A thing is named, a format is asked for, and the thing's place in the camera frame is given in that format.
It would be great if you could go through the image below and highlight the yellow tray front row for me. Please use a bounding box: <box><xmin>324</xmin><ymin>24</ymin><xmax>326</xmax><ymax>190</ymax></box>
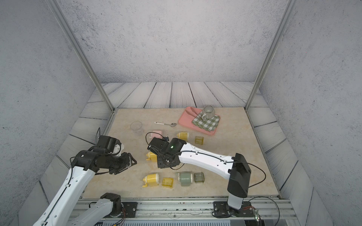
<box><xmin>162</xmin><ymin>178</ymin><xmax>174</xmax><ymax>188</ymax></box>

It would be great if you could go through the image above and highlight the yellow tray row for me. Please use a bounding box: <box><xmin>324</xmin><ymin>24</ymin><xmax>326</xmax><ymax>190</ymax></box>
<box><xmin>195</xmin><ymin>136</ymin><xmax>204</xmax><ymax>145</ymax></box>
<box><xmin>162</xmin><ymin>178</ymin><xmax>174</xmax><ymax>188</ymax></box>

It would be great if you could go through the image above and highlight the yellow sharpener front row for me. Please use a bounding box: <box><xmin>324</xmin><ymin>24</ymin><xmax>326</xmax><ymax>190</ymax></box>
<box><xmin>142</xmin><ymin>173</ymin><xmax>160</xmax><ymax>187</ymax></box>

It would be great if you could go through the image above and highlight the pink pencil sharpener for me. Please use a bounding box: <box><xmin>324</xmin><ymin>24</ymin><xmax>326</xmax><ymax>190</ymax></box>
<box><xmin>149</xmin><ymin>131</ymin><xmax>163</xmax><ymax>139</ymax></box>

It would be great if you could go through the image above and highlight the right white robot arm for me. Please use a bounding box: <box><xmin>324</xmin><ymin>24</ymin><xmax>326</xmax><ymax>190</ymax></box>
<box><xmin>145</xmin><ymin>132</ymin><xmax>266</xmax><ymax>211</ymax></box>

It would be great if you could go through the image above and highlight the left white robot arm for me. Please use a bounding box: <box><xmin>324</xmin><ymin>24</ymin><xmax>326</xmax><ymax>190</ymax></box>
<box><xmin>35</xmin><ymin>136</ymin><xmax>137</xmax><ymax>226</ymax></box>

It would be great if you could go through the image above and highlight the green pencil sharpener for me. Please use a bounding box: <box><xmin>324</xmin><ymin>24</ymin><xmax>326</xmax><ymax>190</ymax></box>
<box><xmin>175</xmin><ymin>172</ymin><xmax>193</xmax><ymax>186</ymax></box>

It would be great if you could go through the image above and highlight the yellow sharpener back row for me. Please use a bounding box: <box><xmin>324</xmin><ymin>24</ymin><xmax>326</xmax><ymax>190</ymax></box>
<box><xmin>177</xmin><ymin>132</ymin><xmax>189</xmax><ymax>142</ymax></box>

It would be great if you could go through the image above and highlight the yellow tray back row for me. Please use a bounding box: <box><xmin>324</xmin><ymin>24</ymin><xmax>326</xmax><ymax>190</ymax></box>
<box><xmin>195</xmin><ymin>136</ymin><xmax>204</xmax><ymax>145</ymax></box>

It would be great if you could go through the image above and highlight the pink serving tray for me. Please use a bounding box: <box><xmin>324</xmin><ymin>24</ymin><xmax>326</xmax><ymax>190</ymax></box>
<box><xmin>178</xmin><ymin>106</ymin><xmax>217</xmax><ymax>135</ymax></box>

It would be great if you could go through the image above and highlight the metal spoon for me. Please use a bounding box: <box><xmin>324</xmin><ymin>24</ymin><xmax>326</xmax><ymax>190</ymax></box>
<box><xmin>155</xmin><ymin>121</ymin><xmax>177</xmax><ymax>127</ymax></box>

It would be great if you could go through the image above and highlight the clear glass cup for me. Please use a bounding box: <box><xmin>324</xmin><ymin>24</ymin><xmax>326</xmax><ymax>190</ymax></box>
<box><xmin>130</xmin><ymin>121</ymin><xmax>144</xmax><ymax>136</ymax></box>

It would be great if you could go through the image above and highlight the green checkered cloth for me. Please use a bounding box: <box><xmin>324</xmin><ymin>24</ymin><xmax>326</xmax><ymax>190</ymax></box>
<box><xmin>192</xmin><ymin>113</ymin><xmax>221</xmax><ymax>132</ymax></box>

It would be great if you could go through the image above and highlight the ribbed grey cup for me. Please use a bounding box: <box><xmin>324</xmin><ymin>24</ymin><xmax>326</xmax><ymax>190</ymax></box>
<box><xmin>201</xmin><ymin>105</ymin><xmax>215</xmax><ymax>120</ymax></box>

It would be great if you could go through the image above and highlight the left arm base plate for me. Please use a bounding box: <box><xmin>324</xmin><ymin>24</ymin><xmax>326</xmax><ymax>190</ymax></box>
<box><xmin>121</xmin><ymin>201</ymin><xmax>138</xmax><ymax>218</ymax></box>

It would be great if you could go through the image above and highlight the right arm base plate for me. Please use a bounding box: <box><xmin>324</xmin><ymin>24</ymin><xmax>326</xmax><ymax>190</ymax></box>
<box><xmin>212</xmin><ymin>201</ymin><xmax>255</xmax><ymax>218</ymax></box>

